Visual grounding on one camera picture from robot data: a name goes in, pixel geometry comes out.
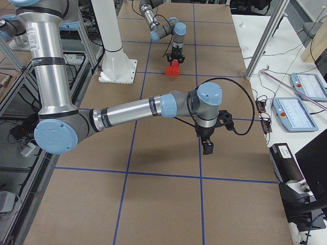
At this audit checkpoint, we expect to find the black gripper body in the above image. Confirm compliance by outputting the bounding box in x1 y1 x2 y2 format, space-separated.
195 110 234 139
167 47 185 60

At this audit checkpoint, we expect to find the red block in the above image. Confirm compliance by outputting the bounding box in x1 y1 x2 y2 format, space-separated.
172 67 180 77
165 66 174 76
171 60 179 69

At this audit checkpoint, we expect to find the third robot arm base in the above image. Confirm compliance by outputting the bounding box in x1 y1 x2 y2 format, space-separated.
1 14 29 47

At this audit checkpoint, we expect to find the white pillar base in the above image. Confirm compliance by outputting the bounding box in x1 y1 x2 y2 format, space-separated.
92 1 137 84

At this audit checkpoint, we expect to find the metal rod with stand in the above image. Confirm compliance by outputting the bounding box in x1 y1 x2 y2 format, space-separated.
259 69 327 111

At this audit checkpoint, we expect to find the near teach pendant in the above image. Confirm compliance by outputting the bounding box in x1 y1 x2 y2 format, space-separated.
272 97 319 132

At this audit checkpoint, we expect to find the teach pendant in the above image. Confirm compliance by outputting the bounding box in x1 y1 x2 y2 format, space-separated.
291 73 326 102
272 97 319 132

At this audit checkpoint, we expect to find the black box with label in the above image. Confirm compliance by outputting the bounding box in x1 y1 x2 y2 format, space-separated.
269 143 304 184

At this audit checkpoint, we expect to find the far teach pendant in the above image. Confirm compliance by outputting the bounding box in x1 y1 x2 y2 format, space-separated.
291 73 326 102

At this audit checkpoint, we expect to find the black monitor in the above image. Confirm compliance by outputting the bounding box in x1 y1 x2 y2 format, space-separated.
295 130 326 199

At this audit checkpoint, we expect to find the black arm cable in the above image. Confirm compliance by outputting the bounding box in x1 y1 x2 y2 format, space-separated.
173 77 257 136
150 14 174 58

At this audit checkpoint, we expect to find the aluminium frame post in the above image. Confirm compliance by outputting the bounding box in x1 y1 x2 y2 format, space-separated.
244 0 290 80

